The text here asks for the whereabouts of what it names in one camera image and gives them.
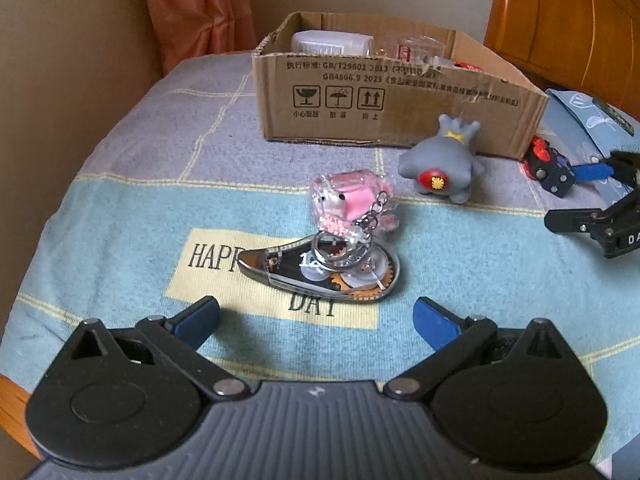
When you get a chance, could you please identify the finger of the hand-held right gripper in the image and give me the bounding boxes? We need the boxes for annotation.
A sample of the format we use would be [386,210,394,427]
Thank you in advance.
[544,191,640,235]
[572,149,640,186]

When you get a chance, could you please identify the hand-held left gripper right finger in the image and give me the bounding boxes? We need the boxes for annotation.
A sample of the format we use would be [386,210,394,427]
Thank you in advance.
[382,297,574,402]

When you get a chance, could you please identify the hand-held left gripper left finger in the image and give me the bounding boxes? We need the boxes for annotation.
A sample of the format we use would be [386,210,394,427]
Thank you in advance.
[64,296,252,404]

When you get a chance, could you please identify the black fidget cube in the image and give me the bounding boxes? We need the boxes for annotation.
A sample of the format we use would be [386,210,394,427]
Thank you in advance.
[522,135,576,199]

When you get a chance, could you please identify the black transparent correction tape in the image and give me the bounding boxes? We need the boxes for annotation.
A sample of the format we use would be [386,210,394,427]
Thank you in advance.
[236,234,401,304]

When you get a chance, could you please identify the pink clear keychain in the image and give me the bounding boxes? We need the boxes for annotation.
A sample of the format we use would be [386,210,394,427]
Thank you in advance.
[309,170,401,274]

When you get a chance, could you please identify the clear box with red label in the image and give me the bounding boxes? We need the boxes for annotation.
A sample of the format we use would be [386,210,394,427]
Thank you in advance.
[425,55,483,74]

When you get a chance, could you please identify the brown cardboard box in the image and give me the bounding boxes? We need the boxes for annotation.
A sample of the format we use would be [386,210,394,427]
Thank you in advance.
[251,11,550,161]

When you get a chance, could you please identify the clear jar with red label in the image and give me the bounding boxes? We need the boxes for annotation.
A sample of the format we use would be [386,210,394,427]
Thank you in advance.
[375,35,446,67]

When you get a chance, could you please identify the white frosted plastic container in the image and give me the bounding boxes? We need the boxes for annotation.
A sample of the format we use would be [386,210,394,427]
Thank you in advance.
[291,30,375,57]

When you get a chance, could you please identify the blue floral pillow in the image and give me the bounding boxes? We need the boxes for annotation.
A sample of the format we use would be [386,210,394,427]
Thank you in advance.
[542,87,640,211]

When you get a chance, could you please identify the grey plush toy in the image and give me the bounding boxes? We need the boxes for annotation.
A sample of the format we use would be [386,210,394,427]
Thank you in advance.
[398,113,487,205]

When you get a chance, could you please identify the wooden bed headboard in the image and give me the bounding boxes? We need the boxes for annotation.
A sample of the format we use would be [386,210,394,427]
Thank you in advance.
[483,0,640,112]

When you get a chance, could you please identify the checkered table cloth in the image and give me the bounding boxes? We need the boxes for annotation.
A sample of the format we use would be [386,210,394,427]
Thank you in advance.
[0,52,640,461]

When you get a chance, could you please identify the pink patterned curtain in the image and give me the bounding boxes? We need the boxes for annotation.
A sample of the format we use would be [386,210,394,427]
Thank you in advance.
[138,0,256,74]

